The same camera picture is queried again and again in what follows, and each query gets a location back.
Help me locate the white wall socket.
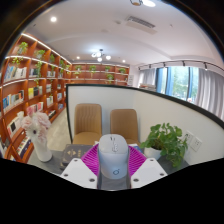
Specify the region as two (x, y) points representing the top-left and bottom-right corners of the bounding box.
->
(184, 130), (194, 146)
(189, 135), (203, 153)

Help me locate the grey curtain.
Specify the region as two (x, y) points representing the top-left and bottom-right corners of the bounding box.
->
(194, 68), (224, 121)
(138, 68), (158, 89)

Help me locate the pink and white flower bouquet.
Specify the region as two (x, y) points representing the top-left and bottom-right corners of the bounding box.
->
(20, 111), (52, 145)

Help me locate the ceiling chandelier lamp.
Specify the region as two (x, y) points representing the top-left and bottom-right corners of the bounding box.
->
(90, 49), (113, 63)

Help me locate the dark blue hardcover book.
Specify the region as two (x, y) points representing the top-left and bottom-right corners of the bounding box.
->
(59, 143), (96, 170)

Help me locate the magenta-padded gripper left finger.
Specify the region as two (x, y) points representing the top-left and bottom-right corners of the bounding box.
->
(59, 143), (101, 190)

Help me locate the glass window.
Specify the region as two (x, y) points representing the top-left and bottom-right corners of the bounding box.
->
(155, 65), (200, 103)

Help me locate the orange wooden bookshelf unit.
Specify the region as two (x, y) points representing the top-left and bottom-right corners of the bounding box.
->
(0, 31), (131, 164)

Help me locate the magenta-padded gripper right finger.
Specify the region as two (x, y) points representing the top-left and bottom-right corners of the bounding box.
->
(128, 144), (168, 189)

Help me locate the tan upholstered chair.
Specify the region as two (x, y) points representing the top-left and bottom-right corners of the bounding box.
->
(109, 108), (140, 146)
(72, 103), (103, 146)

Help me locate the ceiling air vent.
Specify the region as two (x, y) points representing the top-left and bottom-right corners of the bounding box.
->
(124, 15), (157, 34)

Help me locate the green plant in white pot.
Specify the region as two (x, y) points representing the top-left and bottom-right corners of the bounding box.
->
(139, 122), (189, 169)

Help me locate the black ceiling track light rail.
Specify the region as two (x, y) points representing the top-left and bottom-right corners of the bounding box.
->
(137, 59), (224, 74)

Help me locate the white jug vase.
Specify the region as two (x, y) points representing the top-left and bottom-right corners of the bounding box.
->
(31, 138), (53, 163)

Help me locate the grey white computer mouse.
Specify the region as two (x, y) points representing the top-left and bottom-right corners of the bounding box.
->
(97, 133), (130, 180)

